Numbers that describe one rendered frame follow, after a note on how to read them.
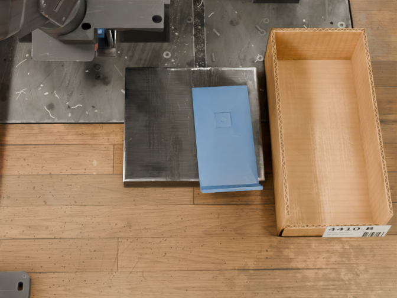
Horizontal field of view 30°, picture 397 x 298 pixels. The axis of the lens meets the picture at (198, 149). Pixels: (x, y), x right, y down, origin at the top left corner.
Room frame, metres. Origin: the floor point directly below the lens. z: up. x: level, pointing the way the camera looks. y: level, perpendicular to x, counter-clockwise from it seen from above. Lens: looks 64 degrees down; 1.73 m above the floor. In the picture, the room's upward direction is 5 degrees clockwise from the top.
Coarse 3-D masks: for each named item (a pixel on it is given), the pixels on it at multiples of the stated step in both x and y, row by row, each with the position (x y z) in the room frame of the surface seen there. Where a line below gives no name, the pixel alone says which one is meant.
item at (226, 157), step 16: (208, 96) 0.47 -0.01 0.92; (224, 96) 0.47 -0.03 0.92; (240, 96) 0.47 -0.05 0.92; (208, 112) 0.45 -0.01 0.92; (224, 112) 0.45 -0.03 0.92; (240, 112) 0.45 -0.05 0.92; (208, 128) 0.42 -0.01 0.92; (224, 128) 0.43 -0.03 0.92; (240, 128) 0.43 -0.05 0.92; (208, 144) 0.40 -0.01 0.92; (224, 144) 0.40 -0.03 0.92; (240, 144) 0.41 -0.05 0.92; (208, 160) 0.38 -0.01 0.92; (224, 160) 0.38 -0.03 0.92; (240, 160) 0.38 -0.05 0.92; (208, 176) 0.36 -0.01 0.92; (224, 176) 0.36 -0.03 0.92; (240, 176) 0.36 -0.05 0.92; (256, 176) 0.37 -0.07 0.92; (208, 192) 0.33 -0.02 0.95
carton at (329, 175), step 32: (288, 32) 0.55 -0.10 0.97; (320, 32) 0.55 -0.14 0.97; (352, 32) 0.55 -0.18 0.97; (288, 64) 0.54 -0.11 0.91; (320, 64) 0.54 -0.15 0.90; (352, 64) 0.54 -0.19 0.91; (288, 96) 0.49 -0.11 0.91; (320, 96) 0.49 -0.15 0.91; (352, 96) 0.50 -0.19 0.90; (288, 128) 0.44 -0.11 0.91; (320, 128) 0.45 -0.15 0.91; (352, 128) 0.45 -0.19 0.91; (288, 160) 0.40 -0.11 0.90; (320, 160) 0.40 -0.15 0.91; (352, 160) 0.41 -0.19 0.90; (384, 160) 0.38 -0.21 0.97; (288, 192) 0.36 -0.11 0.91; (320, 192) 0.36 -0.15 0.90; (352, 192) 0.36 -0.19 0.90; (384, 192) 0.34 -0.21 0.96; (288, 224) 0.32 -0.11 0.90; (320, 224) 0.31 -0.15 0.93; (352, 224) 0.31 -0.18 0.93; (384, 224) 0.31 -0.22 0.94
